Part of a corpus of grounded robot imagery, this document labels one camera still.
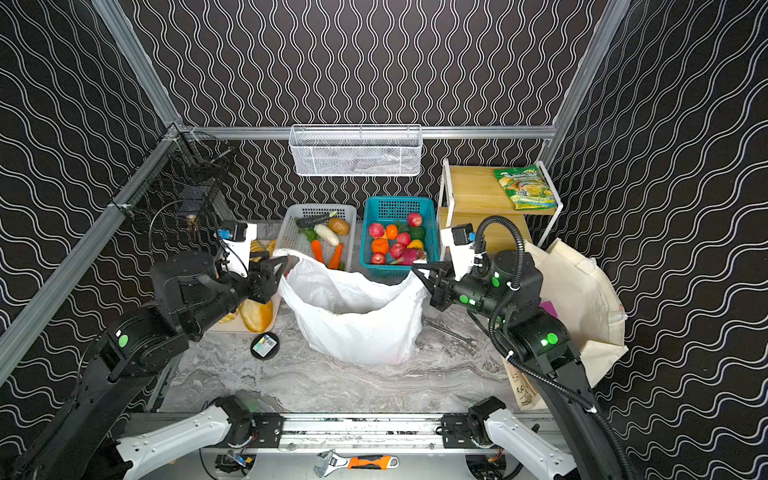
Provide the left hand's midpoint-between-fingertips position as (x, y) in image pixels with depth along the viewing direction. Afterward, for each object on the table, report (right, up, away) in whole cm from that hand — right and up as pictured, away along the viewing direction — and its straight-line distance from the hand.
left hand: (279, 254), depth 58 cm
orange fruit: (+19, +3, +49) cm, 52 cm away
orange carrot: (+3, -1, +49) cm, 49 cm away
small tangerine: (+23, +8, +52) cm, 58 cm away
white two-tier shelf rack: (+45, +16, +26) cm, 55 cm away
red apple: (+18, +8, +48) cm, 52 cm away
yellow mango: (+31, +3, +49) cm, 58 cm away
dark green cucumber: (-7, +13, +54) cm, 56 cm away
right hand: (+26, -2, 0) cm, 26 cm away
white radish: (-2, +7, +54) cm, 54 cm away
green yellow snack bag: (+58, +18, +22) cm, 65 cm away
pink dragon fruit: (+29, -1, +42) cm, 51 cm away
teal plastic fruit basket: (+27, +17, +60) cm, 68 cm away
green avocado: (+32, +8, +52) cm, 62 cm away
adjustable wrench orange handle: (+7, -49, +12) cm, 51 cm away
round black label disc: (-15, -27, +30) cm, 43 cm away
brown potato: (+3, +10, +55) cm, 56 cm away
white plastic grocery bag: (+14, -14, +10) cm, 22 cm away
